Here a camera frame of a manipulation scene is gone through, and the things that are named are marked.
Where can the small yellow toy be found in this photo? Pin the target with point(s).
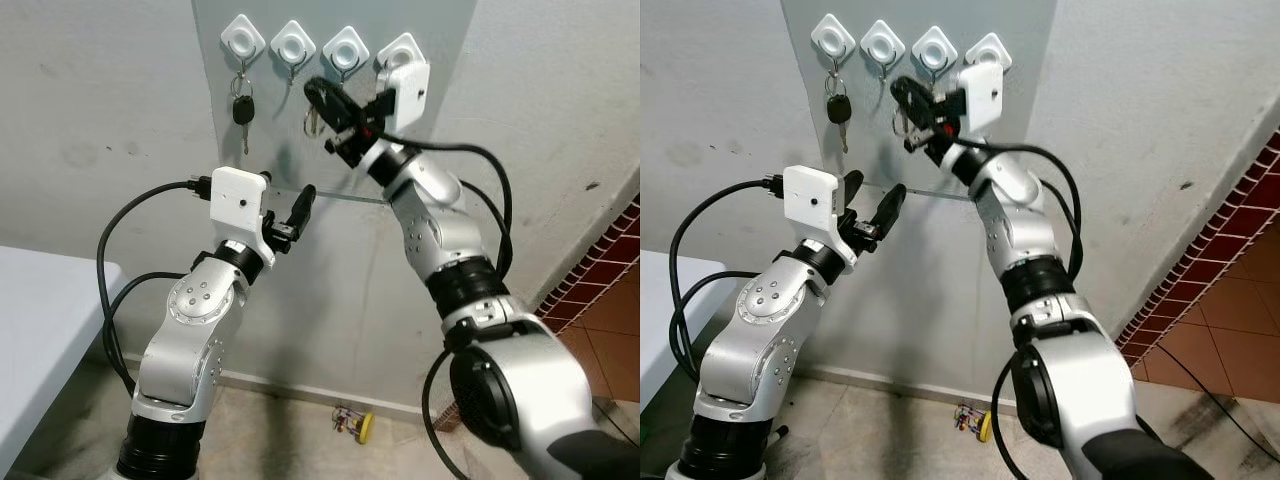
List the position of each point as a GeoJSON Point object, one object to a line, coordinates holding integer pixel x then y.
{"type": "Point", "coordinates": [365, 427]}
{"type": "Point", "coordinates": [985, 425]}

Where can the red brick tile strip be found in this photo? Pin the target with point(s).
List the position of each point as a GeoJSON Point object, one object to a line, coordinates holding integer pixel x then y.
{"type": "Point", "coordinates": [1220, 230]}
{"type": "Point", "coordinates": [600, 250]}

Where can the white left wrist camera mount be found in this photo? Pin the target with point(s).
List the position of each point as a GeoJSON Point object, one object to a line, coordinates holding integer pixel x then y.
{"type": "Point", "coordinates": [238, 200]}
{"type": "Point", "coordinates": [812, 200]}

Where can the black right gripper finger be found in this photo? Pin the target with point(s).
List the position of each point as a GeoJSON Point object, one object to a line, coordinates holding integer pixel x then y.
{"type": "Point", "coordinates": [917, 100]}
{"type": "Point", "coordinates": [343, 142]}
{"type": "Point", "coordinates": [332, 102]}
{"type": "Point", "coordinates": [923, 142]}

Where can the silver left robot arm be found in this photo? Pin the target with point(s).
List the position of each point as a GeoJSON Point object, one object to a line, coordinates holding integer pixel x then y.
{"type": "Point", "coordinates": [190, 340]}
{"type": "Point", "coordinates": [760, 340]}

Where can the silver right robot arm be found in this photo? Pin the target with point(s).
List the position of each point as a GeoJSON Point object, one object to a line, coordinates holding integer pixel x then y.
{"type": "Point", "coordinates": [440, 220]}
{"type": "Point", "coordinates": [1015, 220]}

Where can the grey wall baseboard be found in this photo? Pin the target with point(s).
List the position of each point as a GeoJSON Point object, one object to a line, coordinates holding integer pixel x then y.
{"type": "Point", "coordinates": [300, 392]}
{"type": "Point", "coordinates": [900, 385]}

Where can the grey wall board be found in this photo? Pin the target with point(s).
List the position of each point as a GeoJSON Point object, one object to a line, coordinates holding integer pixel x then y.
{"type": "Point", "coordinates": [868, 150]}
{"type": "Point", "coordinates": [275, 125]}

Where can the white table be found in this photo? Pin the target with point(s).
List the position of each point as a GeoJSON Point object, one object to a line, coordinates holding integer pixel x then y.
{"type": "Point", "coordinates": [40, 340]}
{"type": "Point", "coordinates": [655, 300]}

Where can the black car key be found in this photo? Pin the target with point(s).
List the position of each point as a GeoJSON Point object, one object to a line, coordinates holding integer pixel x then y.
{"type": "Point", "coordinates": [838, 108]}
{"type": "Point", "coordinates": [242, 108]}

